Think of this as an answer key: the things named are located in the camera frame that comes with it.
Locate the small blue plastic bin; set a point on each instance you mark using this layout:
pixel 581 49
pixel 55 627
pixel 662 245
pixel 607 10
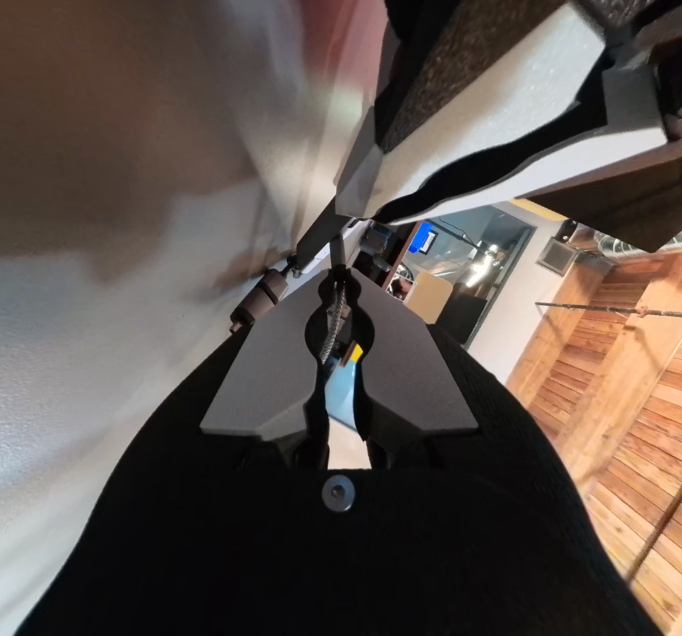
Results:
pixel 423 239

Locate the wall air vent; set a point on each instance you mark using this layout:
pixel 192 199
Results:
pixel 557 255

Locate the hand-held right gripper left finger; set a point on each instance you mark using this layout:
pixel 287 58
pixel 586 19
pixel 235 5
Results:
pixel 255 380

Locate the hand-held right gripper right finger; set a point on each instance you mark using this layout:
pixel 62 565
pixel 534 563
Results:
pixel 421 380

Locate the yellow plastic bin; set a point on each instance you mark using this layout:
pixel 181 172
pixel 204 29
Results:
pixel 352 355

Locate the black wall screen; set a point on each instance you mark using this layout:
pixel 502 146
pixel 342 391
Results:
pixel 463 316

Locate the silver ventilation duct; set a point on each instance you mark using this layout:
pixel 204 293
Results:
pixel 612 244

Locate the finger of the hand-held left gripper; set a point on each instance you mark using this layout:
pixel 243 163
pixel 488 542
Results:
pixel 634 108
pixel 506 92

